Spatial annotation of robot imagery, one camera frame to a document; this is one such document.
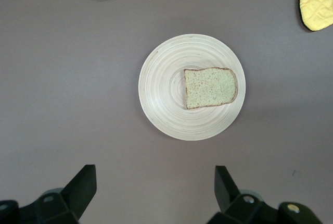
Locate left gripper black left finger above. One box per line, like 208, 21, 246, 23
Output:
18, 164, 98, 224

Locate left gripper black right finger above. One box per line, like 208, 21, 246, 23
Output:
207, 165, 280, 224

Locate slice of brown bread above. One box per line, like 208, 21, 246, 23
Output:
183, 67, 238, 110

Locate round light wooden plate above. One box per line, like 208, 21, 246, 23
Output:
138, 33, 247, 141

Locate yellow quilted oven mitt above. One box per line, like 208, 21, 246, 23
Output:
297, 0, 333, 32

